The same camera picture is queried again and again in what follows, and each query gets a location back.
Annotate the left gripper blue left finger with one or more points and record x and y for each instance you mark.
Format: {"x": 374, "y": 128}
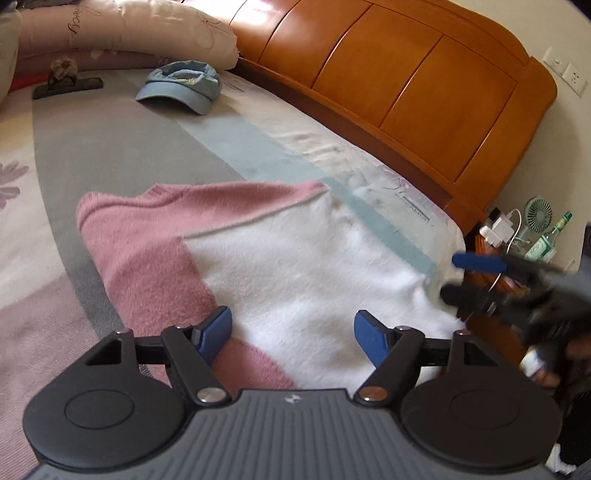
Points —
{"x": 191, "y": 351}

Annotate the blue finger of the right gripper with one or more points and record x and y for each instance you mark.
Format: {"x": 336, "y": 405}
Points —
{"x": 489, "y": 264}
{"x": 469, "y": 298}

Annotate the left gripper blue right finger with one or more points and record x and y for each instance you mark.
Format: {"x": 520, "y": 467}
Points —
{"x": 395, "y": 353}

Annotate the pink and white sweater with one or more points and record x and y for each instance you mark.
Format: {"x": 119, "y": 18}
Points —
{"x": 291, "y": 262}

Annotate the person right hand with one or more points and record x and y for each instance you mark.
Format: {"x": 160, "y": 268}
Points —
{"x": 568, "y": 364}

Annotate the white charger plug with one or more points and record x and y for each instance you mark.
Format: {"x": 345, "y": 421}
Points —
{"x": 503, "y": 230}

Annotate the wooden nightstand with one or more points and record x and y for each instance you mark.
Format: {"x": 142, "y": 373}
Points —
{"x": 502, "y": 293}

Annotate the green glass bottle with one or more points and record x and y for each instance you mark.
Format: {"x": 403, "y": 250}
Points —
{"x": 544, "y": 249}

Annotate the small green desk fan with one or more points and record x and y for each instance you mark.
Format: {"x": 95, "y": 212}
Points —
{"x": 536, "y": 218}

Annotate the wooden headboard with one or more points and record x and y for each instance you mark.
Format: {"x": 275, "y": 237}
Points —
{"x": 448, "y": 98}

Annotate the blue baseball cap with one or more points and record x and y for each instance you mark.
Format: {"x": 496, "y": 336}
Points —
{"x": 194, "y": 84}

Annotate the black phone with flower holder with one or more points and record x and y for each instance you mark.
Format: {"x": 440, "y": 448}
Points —
{"x": 63, "y": 79}

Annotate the red object under quilt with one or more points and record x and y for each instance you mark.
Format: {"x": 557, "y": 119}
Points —
{"x": 22, "y": 82}

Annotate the pink floral folded quilt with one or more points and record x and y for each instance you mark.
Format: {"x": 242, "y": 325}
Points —
{"x": 122, "y": 35}

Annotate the grey cat face cushion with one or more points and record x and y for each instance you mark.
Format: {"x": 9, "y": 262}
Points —
{"x": 10, "y": 30}

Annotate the white wall socket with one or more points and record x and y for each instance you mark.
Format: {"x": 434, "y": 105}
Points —
{"x": 574, "y": 79}

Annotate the white wall switch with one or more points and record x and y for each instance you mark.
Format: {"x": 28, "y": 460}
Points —
{"x": 555, "y": 61}

